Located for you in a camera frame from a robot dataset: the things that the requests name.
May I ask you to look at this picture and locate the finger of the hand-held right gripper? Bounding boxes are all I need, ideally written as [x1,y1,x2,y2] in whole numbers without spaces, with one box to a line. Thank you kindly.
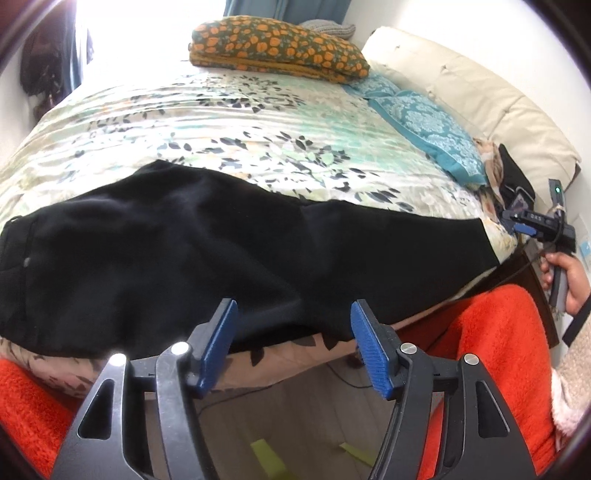
[501,209,533,239]

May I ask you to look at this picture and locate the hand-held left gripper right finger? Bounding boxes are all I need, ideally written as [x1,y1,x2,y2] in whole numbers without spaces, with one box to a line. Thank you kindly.
[350,299,539,480]

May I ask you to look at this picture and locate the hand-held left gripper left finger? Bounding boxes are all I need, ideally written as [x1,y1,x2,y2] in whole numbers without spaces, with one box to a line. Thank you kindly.
[50,298,239,480]

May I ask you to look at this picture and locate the black pants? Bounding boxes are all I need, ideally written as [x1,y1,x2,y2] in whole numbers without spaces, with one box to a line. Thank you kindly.
[0,159,502,358]

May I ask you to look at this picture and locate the person's right hand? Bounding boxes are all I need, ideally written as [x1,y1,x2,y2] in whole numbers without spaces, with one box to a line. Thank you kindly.
[540,252,591,315]

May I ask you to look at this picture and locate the black clothing pile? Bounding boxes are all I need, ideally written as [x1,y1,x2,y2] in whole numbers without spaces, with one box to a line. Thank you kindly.
[496,144,537,209]

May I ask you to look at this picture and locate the yellow floor tape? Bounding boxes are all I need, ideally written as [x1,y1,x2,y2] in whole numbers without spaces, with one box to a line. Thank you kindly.
[338,441,376,466]
[248,438,291,480]

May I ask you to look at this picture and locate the person's right leg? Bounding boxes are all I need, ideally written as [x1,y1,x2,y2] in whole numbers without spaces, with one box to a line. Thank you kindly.
[396,283,557,477]

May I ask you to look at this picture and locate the person's leg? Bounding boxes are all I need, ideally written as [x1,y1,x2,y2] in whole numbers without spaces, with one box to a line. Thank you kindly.
[0,357,81,477]
[396,283,557,477]

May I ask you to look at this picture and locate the teal patterned pillow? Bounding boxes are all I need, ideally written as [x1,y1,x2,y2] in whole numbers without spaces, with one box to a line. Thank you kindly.
[346,75,402,100]
[369,90,489,185]

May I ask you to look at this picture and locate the cream padded headboard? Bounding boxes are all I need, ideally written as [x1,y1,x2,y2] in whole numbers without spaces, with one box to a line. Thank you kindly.
[361,26,583,204]

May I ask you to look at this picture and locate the person's left leg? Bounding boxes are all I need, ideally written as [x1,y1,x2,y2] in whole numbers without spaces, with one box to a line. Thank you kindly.
[0,357,81,477]

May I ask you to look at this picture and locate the floral bedspread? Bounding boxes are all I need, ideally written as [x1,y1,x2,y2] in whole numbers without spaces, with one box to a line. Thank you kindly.
[0,60,518,398]

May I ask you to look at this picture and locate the grey knit cushion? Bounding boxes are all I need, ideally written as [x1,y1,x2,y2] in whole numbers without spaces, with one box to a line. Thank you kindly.
[298,19,356,40]

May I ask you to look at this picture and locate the orange floral pillow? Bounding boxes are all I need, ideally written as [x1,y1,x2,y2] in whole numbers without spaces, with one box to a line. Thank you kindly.
[188,16,371,85]

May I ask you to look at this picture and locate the blue curtain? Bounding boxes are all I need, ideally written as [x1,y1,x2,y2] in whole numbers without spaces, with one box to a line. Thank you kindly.
[223,0,352,24]

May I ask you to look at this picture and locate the dark hanging bag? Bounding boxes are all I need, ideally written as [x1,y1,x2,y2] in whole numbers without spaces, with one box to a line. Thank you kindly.
[18,25,70,97]

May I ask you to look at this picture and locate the black strap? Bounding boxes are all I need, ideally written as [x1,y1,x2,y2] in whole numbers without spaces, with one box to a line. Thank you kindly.
[560,305,591,348]

